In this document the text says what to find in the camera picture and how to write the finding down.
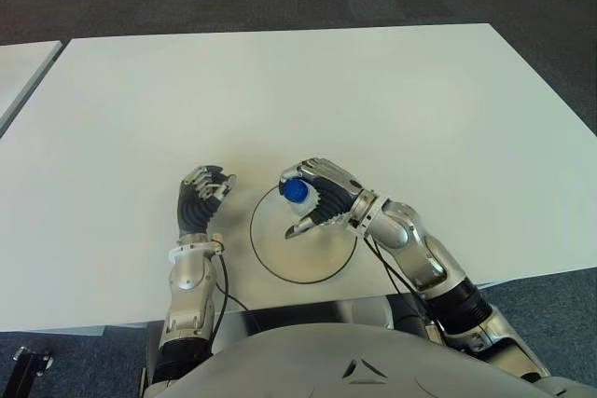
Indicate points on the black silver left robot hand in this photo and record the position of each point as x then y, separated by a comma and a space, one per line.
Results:
198, 207

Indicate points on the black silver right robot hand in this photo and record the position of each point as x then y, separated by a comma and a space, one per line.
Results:
333, 193

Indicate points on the clear water bottle blue cap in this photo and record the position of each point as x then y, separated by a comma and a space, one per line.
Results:
296, 189

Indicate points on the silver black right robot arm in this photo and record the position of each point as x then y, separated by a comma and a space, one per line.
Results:
429, 258

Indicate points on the white plate black rim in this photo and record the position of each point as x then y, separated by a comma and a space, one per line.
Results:
289, 263

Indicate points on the grey robot torso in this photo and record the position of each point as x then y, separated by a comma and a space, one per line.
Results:
354, 360

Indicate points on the white neighbouring table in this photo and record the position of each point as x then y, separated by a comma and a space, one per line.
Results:
23, 76

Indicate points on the black wheeled stand base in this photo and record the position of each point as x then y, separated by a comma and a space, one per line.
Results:
30, 365

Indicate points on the small silver metal bracket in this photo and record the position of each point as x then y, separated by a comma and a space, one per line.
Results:
431, 329

